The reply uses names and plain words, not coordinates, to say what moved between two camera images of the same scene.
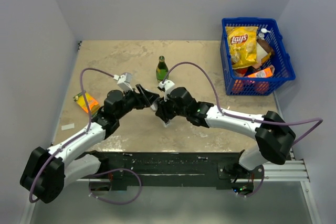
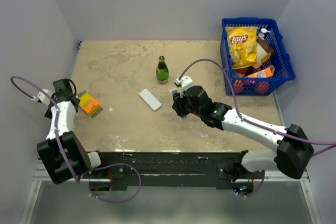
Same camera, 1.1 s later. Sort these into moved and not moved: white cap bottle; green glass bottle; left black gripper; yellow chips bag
Moved: left black gripper
Not moved: green glass bottle; yellow chips bag; white cap bottle
